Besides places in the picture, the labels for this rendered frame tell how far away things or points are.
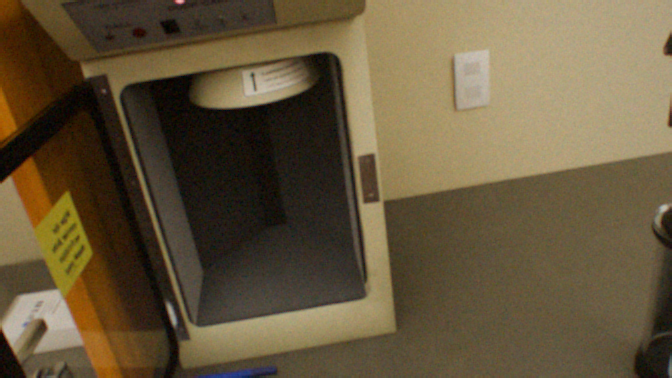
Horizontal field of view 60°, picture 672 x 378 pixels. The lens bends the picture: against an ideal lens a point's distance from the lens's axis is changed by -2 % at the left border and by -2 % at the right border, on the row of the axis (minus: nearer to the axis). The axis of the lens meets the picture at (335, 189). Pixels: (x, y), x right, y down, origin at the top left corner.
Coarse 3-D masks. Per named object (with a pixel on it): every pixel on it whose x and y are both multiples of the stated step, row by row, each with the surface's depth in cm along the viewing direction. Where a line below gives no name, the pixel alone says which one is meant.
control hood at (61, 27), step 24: (24, 0) 52; (48, 0) 52; (72, 0) 53; (288, 0) 59; (312, 0) 60; (336, 0) 60; (360, 0) 61; (48, 24) 56; (72, 24) 56; (288, 24) 63; (72, 48) 60; (144, 48) 62
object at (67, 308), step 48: (0, 144) 47; (48, 144) 54; (96, 144) 64; (0, 192) 46; (48, 192) 53; (96, 192) 63; (0, 240) 46; (48, 240) 52; (96, 240) 61; (0, 288) 45; (48, 288) 51; (96, 288) 60; (144, 288) 72; (48, 336) 51; (96, 336) 59; (144, 336) 71
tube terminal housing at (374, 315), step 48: (192, 48) 65; (240, 48) 66; (288, 48) 67; (336, 48) 67; (144, 192) 73; (384, 240) 80; (384, 288) 83; (192, 336) 83; (240, 336) 84; (288, 336) 85; (336, 336) 86
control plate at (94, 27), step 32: (96, 0) 54; (128, 0) 54; (160, 0) 55; (192, 0) 56; (224, 0) 57; (256, 0) 58; (96, 32) 58; (128, 32) 59; (160, 32) 60; (192, 32) 61
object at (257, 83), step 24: (216, 72) 71; (240, 72) 70; (264, 72) 70; (288, 72) 72; (312, 72) 75; (192, 96) 75; (216, 96) 71; (240, 96) 70; (264, 96) 71; (288, 96) 72
